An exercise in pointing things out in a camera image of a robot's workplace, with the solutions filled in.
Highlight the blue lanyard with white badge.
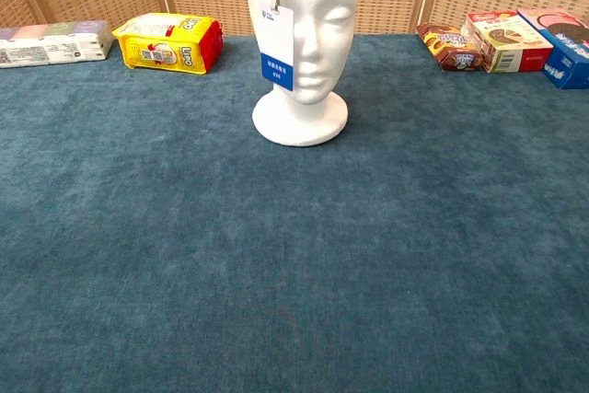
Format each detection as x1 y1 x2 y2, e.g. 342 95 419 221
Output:
260 0 308 92

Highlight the yellow Lipo biscuit bag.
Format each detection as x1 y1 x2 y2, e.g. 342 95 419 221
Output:
111 12 225 75

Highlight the blue pink Oreo box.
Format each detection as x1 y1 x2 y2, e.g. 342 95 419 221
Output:
516 7 589 90

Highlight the brown chocolate cookie pack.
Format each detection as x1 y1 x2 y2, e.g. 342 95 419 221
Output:
416 22 485 73

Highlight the multicolour smiley tissue pack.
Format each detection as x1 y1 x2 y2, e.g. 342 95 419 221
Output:
0 19 114 70

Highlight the teal carpet table cover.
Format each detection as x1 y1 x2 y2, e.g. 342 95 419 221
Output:
0 33 589 393

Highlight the cream red wafer box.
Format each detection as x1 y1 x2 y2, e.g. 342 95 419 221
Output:
460 9 554 75

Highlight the white mannequin head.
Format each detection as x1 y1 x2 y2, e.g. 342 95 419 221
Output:
246 0 359 147

